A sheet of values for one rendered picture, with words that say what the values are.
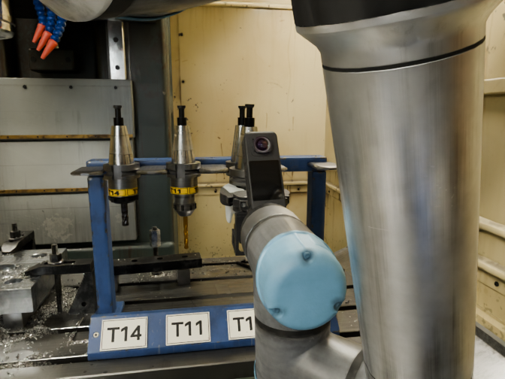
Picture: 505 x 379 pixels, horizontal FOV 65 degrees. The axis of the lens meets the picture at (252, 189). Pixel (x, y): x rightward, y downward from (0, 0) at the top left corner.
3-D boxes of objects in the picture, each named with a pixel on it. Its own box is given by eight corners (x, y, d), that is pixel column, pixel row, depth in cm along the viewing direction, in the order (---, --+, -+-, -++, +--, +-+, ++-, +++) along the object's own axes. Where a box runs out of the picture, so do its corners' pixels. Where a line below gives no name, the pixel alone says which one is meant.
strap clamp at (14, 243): (18, 290, 94) (10, 229, 91) (3, 291, 94) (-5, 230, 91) (38, 269, 107) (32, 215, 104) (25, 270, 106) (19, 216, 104)
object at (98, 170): (101, 176, 68) (101, 171, 68) (68, 177, 67) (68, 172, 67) (109, 170, 75) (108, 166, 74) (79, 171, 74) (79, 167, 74)
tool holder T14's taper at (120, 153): (137, 162, 73) (134, 125, 72) (130, 165, 69) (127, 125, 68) (113, 162, 73) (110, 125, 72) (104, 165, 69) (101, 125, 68)
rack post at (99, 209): (117, 328, 77) (106, 179, 72) (88, 331, 77) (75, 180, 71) (125, 304, 87) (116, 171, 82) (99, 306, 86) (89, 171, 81)
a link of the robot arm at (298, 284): (263, 347, 33) (261, 252, 31) (244, 289, 44) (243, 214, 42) (352, 338, 34) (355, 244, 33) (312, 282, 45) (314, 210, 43)
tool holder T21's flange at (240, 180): (258, 178, 69) (258, 164, 69) (273, 185, 64) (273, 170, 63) (224, 180, 67) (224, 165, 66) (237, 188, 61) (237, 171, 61)
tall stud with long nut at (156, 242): (161, 276, 102) (159, 228, 100) (150, 277, 102) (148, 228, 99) (162, 271, 105) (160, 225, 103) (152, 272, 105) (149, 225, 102)
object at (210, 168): (229, 173, 71) (229, 168, 71) (199, 174, 70) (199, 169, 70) (225, 168, 78) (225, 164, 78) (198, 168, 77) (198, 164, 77)
